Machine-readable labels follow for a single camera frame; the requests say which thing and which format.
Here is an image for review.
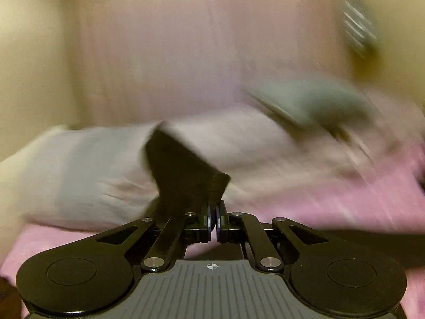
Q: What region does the grey-green knitted cloth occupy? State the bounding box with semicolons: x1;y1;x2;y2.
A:
247;78;369;130

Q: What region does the pink curtain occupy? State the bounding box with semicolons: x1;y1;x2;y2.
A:
63;0;354;132

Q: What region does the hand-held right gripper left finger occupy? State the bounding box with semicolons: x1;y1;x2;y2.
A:
96;201;215;271

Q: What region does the white quilted duvet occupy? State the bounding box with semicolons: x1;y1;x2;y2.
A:
0;124;67;263

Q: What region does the grey pillow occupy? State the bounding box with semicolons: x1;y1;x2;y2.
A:
50;104;333;235

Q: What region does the black garment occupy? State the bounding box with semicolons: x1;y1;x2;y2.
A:
141;121;232;230

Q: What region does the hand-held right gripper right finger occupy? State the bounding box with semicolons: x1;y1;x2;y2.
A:
216;201;329;272

